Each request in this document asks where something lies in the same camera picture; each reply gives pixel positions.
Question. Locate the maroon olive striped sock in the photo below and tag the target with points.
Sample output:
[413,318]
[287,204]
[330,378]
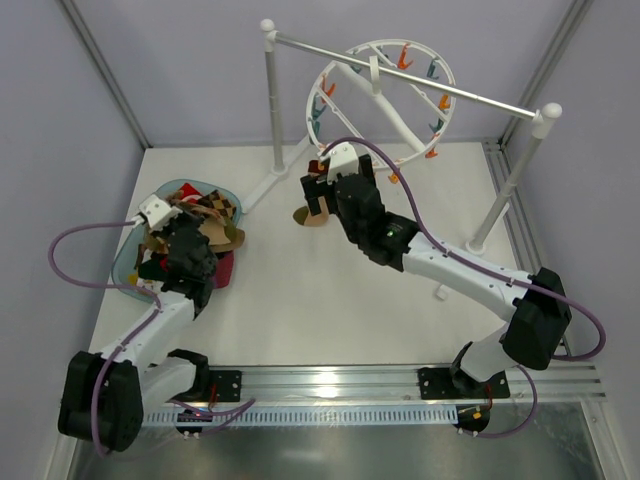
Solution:
[304,215]

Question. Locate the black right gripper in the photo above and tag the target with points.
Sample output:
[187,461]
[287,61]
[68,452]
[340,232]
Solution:
[320,183]

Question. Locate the aluminium mounting rail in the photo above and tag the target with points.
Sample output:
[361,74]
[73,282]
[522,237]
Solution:
[378,383]

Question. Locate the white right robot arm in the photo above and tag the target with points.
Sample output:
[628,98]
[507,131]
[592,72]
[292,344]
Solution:
[530,306]

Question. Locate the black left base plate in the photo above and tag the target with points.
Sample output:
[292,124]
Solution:
[217,386]

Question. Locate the teal plastic basket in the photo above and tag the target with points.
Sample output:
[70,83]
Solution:
[123,268]

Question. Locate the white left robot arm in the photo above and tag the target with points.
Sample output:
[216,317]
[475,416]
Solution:
[107,394]

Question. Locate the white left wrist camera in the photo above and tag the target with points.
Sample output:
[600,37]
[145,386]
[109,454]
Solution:
[155,213]

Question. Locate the white slotted cable duct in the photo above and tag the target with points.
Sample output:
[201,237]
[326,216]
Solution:
[258,415]

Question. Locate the white metal drying rack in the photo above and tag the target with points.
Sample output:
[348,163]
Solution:
[542,121]

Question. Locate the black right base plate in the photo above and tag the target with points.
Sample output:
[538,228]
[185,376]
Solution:
[442,383]

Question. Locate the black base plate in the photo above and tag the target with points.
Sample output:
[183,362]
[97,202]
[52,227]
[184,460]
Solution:
[217,386]
[442,383]

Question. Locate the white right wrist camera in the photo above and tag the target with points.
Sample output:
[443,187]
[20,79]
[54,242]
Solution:
[341,161]

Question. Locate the beige patchwork argyle sock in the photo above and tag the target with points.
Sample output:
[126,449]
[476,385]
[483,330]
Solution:
[223,234]

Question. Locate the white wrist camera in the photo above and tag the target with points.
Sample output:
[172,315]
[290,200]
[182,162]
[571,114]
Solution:
[155,213]
[341,161]

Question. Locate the white round clip hanger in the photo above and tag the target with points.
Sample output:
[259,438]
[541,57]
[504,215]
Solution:
[347,100]

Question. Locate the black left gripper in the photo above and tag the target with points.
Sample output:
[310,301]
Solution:
[163,235]

